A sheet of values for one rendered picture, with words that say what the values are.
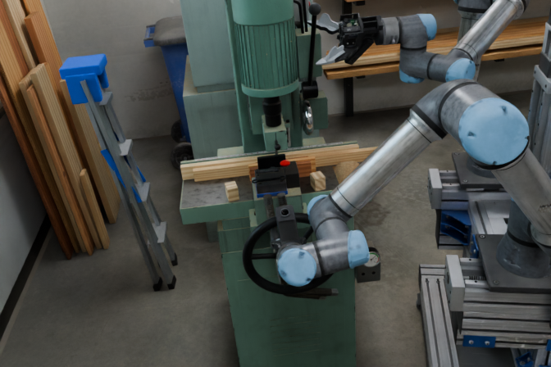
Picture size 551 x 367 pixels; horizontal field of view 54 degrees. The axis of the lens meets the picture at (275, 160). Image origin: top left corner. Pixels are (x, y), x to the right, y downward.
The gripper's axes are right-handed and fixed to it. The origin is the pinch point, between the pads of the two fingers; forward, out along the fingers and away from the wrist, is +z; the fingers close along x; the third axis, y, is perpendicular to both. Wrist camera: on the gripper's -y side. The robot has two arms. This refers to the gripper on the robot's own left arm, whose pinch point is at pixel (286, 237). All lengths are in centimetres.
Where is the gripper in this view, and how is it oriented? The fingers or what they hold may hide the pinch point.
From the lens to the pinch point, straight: 145.7
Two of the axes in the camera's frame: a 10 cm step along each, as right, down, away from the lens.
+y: 1.2, 9.9, -0.2
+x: 9.9, -1.2, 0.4
